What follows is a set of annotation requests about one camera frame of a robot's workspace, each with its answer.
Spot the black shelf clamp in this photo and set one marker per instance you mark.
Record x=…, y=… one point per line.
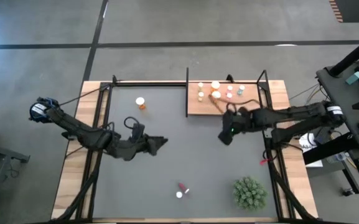
x=229, y=77

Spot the clear plastic bottle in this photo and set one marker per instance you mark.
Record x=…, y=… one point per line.
x=338, y=157

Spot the grey side desk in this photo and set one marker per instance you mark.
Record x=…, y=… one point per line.
x=350, y=105

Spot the teal small box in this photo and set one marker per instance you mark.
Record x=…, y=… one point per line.
x=353, y=77

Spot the black desk crossbar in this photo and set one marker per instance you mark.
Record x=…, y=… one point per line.
x=328, y=151

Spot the dark floor mat striped edges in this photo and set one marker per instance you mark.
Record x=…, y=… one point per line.
x=355, y=11

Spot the orange pill bottle white cap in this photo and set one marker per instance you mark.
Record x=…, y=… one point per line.
x=216, y=94
x=215, y=84
x=140, y=100

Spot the grey metal stand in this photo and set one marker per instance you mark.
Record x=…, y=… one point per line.
x=2, y=151

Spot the blue pill bottle red pills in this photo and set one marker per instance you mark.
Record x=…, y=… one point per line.
x=182, y=187

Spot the white paper sheet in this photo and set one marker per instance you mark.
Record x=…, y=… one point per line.
x=307, y=143

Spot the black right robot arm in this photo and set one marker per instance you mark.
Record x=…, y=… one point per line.
x=291, y=115

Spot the black aluminium table frame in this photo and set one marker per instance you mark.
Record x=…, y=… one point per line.
x=148, y=84

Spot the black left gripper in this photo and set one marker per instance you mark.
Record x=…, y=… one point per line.
x=134, y=149

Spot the black power adapter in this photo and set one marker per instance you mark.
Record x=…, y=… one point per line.
x=326, y=138

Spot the black metal shelf bracket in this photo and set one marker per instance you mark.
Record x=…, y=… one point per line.
x=263, y=73

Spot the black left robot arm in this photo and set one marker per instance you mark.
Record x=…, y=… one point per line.
x=82, y=135

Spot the grey table mat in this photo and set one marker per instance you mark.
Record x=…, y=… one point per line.
x=198, y=161

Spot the black pole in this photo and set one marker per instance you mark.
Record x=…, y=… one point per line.
x=353, y=54

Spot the wooden shelf board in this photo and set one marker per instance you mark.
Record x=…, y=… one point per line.
x=194, y=107

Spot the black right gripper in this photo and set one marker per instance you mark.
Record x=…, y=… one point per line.
x=236, y=121

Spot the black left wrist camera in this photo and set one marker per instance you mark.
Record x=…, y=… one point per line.
x=137, y=132

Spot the green artificial plant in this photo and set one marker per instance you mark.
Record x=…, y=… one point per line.
x=249, y=193

